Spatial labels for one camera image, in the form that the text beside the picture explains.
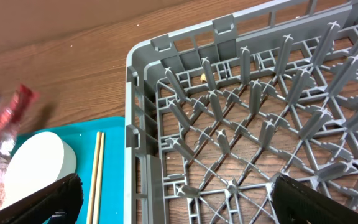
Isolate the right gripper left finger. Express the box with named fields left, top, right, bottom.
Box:
left=0, top=173, right=84, bottom=224

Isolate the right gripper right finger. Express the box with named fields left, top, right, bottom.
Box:
left=272, top=175, right=358, bottom=224

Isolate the white bowl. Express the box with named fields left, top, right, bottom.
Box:
left=2, top=131, right=76, bottom=208

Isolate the red snack wrapper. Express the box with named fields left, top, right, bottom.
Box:
left=0, top=85, right=38, bottom=156

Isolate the grey dishwasher rack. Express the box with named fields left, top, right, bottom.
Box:
left=124, top=1, right=358, bottom=223

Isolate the teal serving tray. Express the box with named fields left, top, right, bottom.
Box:
left=12, top=116, right=125, bottom=224

